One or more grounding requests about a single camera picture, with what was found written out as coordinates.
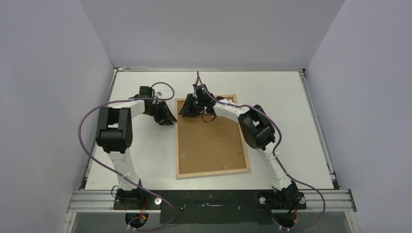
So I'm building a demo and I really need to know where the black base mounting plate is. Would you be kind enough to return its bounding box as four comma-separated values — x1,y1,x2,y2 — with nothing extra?
113,189,307,228

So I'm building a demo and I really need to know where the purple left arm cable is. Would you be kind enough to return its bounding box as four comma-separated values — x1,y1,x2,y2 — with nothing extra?
78,82,177,233

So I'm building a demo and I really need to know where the brown cardboard backing board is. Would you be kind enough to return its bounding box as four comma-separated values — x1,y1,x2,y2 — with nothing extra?
177,96,248,176

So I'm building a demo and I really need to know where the white wooden picture frame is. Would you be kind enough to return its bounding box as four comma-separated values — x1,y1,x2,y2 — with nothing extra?
173,94,251,180

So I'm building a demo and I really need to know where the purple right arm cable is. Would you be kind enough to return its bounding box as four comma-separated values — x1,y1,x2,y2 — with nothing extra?
196,71,326,232

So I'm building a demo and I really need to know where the aluminium front rail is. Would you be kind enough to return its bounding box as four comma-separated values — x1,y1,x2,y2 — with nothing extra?
67,190,356,213

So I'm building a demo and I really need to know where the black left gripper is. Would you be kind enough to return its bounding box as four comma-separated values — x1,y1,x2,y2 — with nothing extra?
145,100,177,125

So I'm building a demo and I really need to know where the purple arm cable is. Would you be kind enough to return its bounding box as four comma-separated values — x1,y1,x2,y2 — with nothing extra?
78,82,177,233
196,71,326,232

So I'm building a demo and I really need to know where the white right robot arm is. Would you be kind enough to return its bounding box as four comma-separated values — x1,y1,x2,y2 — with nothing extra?
178,85,306,209

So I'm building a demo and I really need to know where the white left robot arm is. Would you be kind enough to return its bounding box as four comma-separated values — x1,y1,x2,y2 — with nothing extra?
96,86,177,209

